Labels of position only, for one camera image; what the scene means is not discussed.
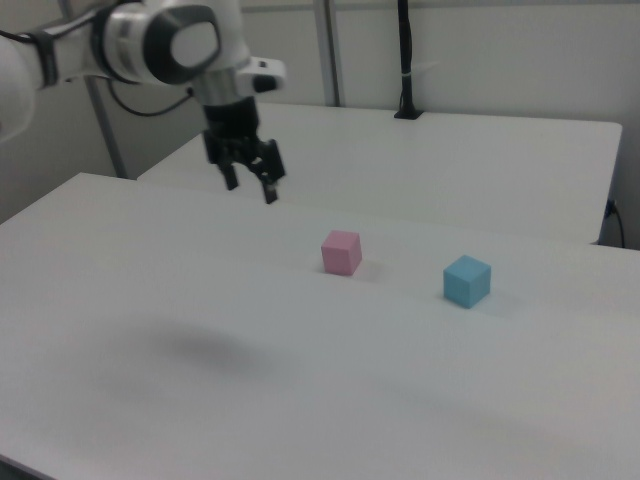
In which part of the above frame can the pink cube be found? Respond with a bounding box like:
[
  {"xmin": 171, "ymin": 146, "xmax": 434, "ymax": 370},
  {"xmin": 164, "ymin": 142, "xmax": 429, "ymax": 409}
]
[{"xmin": 319, "ymin": 229, "xmax": 363, "ymax": 277}]

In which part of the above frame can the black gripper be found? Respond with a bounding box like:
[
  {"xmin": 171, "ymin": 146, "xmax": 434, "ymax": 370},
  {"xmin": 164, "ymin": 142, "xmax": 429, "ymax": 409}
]
[{"xmin": 201, "ymin": 95, "xmax": 288, "ymax": 206}]

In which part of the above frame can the grey metal frame post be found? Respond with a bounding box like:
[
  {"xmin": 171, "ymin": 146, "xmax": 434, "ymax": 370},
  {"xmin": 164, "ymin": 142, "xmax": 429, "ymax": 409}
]
[{"xmin": 85, "ymin": 75, "xmax": 129, "ymax": 180}]

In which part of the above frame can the black pole with base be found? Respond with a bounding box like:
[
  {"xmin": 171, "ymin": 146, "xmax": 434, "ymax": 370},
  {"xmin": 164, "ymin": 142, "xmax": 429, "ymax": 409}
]
[{"xmin": 393, "ymin": 0, "xmax": 425, "ymax": 121}]

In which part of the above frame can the white table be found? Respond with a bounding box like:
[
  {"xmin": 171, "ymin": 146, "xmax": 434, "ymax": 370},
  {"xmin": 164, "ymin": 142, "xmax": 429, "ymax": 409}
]
[{"xmin": 136, "ymin": 102, "xmax": 624, "ymax": 247}]

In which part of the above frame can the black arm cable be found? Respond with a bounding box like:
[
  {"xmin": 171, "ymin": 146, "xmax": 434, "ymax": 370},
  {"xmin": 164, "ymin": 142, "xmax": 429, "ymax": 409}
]
[{"xmin": 108, "ymin": 80, "xmax": 195, "ymax": 117}]

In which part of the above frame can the black wall cable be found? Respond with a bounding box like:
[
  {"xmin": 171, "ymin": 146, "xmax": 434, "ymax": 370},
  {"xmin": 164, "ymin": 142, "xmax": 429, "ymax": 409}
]
[{"xmin": 604, "ymin": 198, "xmax": 627, "ymax": 249}]

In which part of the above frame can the blue cube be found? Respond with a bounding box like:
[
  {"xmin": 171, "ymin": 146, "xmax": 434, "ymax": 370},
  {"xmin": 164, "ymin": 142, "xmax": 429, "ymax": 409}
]
[{"xmin": 442, "ymin": 253, "xmax": 493, "ymax": 310}]

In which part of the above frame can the grey vertical wall profile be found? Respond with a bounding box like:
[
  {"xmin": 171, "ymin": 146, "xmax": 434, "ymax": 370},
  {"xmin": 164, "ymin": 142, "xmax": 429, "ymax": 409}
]
[{"xmin": 313, "ymin": 0, "xmax": 347, "ymax": 108}]

